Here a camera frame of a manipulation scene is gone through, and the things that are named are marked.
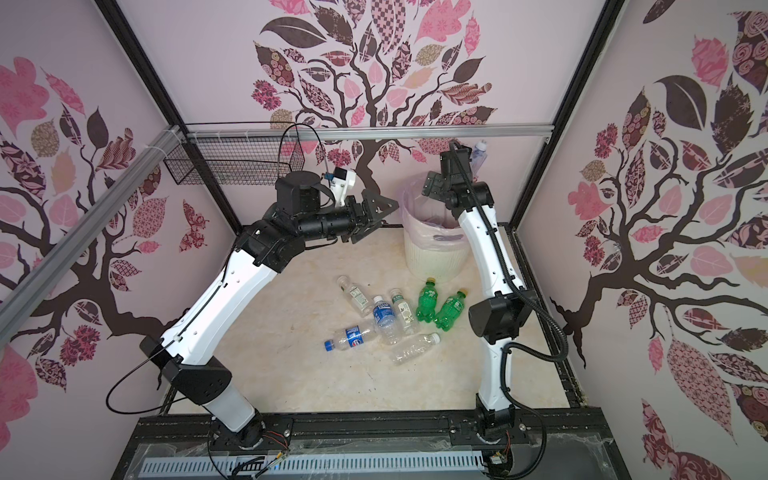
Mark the silver aluminium rail left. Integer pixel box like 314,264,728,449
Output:
1,125,185,345

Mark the black wire mesh basket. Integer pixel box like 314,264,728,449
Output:
163,121,306,186

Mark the silver aluminium rail back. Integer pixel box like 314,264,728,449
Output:
186,123,554,141

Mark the white slotted cable duct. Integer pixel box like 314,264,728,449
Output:
133,451,484,479

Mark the clear empty bottle white cap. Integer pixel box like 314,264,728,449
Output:
390,333,441,365

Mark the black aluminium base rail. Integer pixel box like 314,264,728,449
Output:
129,408,609,451

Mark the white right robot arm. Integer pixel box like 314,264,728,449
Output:
422,141,531,439

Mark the silver aluminium rail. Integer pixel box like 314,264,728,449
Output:
186,123,554,141
1,125,185,345

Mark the green soda bottle right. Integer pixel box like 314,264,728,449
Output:
435,289,467,331

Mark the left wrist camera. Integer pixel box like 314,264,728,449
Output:
324,167,357,207

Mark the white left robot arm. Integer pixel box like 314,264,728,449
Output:
141,169,398,449

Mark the Pocari Sweat bottle blue label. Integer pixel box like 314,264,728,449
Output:
372,295,401,345

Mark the white ribbed waste bin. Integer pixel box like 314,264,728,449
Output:
404,233,470,281

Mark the green soda bottle left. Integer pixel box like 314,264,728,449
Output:
416,277,438,323

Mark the clear bottle white green label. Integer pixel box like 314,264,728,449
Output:
336,275,373,318

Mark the pink plastic bin liner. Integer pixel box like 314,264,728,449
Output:
399,174,468,251

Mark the green soda bottle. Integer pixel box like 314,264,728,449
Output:
435,289,467,331
416,277,438,323

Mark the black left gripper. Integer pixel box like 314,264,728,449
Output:
297,187,398,242

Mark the clear slim bottle white cap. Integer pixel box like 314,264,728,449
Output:
470,140,488,181

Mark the blue cap blue label bottle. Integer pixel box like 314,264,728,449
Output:
323,322,378,352

